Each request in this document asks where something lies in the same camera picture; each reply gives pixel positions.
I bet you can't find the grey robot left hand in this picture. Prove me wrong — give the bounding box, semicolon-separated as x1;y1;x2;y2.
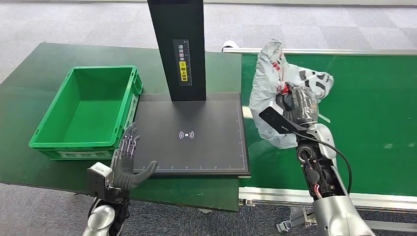
111;122;158;192

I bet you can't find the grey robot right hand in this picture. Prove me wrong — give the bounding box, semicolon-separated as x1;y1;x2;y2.
277;83;320;126

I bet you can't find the grey red-printed mailer package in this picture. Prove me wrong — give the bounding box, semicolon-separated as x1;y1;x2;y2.
249;39;335;150

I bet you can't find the green conveyor belt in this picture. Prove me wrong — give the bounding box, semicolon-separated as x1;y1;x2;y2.
239;54;417;197

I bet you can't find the white conveyor end cap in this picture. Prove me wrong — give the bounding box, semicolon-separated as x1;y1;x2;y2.
222;40;240;53

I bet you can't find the white crate side label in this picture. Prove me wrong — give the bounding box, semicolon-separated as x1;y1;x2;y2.
123;93;140;136

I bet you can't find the green plastic crate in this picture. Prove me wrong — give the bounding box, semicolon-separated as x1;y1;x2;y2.
29;65;144;161

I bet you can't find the black yellow column label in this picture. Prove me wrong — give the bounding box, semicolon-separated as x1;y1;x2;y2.
173;39;193;88

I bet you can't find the black scanner column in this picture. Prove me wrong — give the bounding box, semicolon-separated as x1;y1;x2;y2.
147;0;207;102

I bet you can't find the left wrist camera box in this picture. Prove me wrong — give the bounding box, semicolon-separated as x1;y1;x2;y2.
87;162;114;200

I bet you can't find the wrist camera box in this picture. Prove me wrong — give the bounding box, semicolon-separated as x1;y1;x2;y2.
258;106;307;135
87;162;114;200

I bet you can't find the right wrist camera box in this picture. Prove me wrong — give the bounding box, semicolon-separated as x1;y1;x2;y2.
258;106;307;135

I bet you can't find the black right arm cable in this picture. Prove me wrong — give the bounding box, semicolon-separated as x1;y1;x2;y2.
301;130;353;195

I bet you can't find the aluminium conveyor frame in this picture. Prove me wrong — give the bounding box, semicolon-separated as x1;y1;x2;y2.
222;40;417;233

